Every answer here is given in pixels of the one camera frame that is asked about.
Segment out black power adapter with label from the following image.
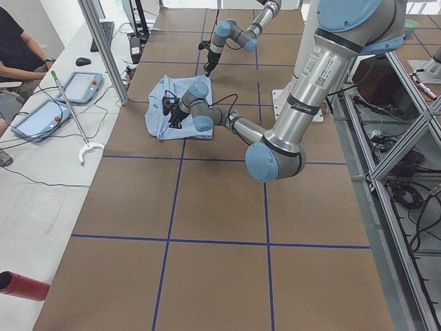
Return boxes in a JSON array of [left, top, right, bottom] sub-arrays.
[[130, 37, 143, 64]]

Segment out black keyboard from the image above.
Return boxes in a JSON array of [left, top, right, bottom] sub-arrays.
[[90, 21, 115, 53]]

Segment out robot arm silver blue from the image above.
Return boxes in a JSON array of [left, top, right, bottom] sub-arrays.
[[163, 1, 407, 182], [198, 0, 282, 77]]

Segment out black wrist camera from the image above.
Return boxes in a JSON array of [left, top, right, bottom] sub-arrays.
[[198, 41, 211, 50], [162, 97, 176, 116]]

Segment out white central pillar with base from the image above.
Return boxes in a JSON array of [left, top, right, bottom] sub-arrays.
[[271, 0, 327, 122]]

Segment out blue teach pendant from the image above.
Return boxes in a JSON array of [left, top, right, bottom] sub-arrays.
[[11, 99, 71, 142], [62, 72, 103, 106]]

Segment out near blue teach pendant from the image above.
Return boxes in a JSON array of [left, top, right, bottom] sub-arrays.
[[11, 99, 71, 142]]

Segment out reacher grabber stick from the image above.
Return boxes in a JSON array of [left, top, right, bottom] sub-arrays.
[[50, 70, 105, 166]]

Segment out red cylindrical bottle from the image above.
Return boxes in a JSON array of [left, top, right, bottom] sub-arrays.
[[1, 271, 50, 301]]

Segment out aluminium frame post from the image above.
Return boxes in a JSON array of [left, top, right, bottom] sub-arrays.
[[78, 0, 129, 106]]

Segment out light blue t-shirt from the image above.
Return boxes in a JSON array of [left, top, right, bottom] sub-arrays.
[[145, 75, 213, 140]]

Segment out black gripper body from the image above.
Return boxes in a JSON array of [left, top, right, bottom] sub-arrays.
[[204, 51, 221, 73], [169, 107, 188, 123]]

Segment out far blue teach pendant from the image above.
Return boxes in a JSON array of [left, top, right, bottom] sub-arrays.
[[62, 72, 103, 106]]

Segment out seated person in black shirt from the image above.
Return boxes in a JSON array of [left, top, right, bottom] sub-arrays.
[[0, 6, 56, 139]]

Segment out black computer mouse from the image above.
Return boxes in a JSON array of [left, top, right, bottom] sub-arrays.
[[75, 57, 91, 67]]

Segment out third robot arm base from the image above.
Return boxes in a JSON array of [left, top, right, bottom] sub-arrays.
[[408, 48, 440, 84]]

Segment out aluminium frame rack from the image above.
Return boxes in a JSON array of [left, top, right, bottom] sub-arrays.
[[328, 42, 440, 330]]

